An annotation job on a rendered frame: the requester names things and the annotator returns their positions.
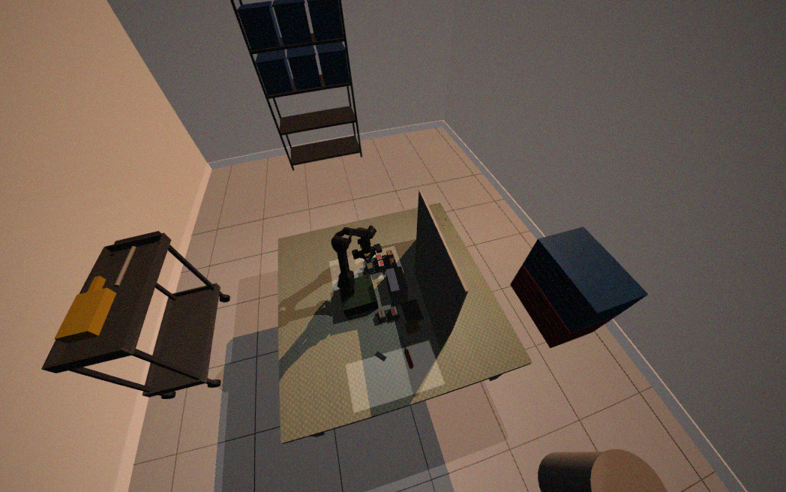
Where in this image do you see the red-handled screwdriver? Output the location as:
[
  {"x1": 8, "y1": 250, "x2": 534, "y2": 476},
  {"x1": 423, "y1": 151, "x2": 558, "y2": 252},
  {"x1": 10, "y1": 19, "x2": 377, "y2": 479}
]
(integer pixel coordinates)
[{"x1": 401, "y1": 336, "x2": 414, "y2": 368}]

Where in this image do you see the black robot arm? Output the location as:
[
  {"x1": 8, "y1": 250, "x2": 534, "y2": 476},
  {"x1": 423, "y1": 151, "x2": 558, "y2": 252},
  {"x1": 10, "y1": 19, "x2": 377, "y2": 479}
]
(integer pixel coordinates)
[{"x1": 331, "y1": 225, "x2": 377, "y2": 297}]

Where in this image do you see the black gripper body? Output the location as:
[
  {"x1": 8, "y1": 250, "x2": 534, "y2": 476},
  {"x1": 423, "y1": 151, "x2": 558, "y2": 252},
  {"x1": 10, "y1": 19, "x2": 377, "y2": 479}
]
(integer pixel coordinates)
[{"x1": 352, "y1": 244, "x2": 382, "y2": 260}]

